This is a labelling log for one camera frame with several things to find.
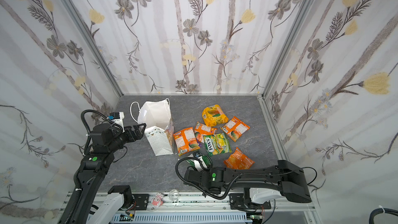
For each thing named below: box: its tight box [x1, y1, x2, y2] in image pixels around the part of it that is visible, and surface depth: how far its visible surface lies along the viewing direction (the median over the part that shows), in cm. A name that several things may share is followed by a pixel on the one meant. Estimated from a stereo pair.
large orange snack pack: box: [173, 127, 201, 157], surface depth 92 cm
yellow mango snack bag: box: [202, 104, 230, 128], surface depth 103 cm
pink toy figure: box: [151, 192, 164, 208], surface depth 74 cm
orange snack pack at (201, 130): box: [193, 121, 218, 144], surface depth 100 cm
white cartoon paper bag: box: [130, 98, 175, 157], surface depth 83 cm
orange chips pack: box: [223, 147, 255, 170], surface depth 86 cm
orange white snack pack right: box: [220, 116, 251, 143], surface depth 101 cm
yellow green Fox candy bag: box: [203, 132, 233, 157], surface depth 93 cm
